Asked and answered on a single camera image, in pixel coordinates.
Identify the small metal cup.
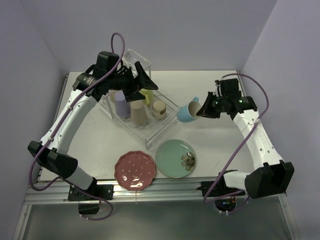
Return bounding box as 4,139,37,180
152,100,167,120

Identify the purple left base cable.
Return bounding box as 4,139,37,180
79,197,115,222

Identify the pale yellow mug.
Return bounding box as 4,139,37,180
139,89,154,108

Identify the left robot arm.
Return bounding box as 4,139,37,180
27,51,158,200

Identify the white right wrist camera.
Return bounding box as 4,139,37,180
214,79,221,96

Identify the mint green floral plate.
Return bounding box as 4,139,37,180
155,139,196,179

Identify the beige cup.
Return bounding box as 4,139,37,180
130,100,148,126

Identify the white wire dish rack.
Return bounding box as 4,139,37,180
98,47,181,151

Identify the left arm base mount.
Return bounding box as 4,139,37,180
67,184,114,215

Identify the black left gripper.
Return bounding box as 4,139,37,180
107,62,158,102

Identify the lavender cup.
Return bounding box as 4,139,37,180
114,90,131,119

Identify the light blue mug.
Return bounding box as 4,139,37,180
177,97,202,123

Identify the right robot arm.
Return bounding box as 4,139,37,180
197,73,295,199

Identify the pink polka dot plate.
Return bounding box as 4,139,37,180
114,150,156,192

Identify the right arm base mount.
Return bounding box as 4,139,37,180
208,179,245,215

